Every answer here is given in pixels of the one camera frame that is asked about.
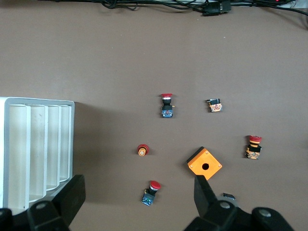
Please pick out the orange contact block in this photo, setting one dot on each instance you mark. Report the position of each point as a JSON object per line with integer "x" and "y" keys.
{"x": 215, "y": 107}

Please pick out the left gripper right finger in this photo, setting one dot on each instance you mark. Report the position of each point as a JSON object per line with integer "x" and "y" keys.
{"x": 203, "y": 195}

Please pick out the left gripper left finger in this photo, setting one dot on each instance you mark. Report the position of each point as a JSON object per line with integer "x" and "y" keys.
{"x": 72, "y": 192}

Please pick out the orange button enclosure box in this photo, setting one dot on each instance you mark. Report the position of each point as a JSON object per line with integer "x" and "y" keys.
{"x": 214, "y": 161}

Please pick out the red button blue block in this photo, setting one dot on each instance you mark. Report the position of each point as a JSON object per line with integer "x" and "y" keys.
{"x": 148, "y": 198}
{"x": 167, "y": 111}

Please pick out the red orange button head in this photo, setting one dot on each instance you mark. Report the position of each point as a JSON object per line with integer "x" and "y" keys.
{"x": 142, "y": 150}

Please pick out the white ribbed tray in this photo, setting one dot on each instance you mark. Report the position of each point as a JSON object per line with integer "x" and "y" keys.
{"x": 36, "y": 144}

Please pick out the red mushroom button orange block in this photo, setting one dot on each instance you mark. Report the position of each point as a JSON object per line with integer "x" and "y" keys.
{"x": 252, "y": 154}

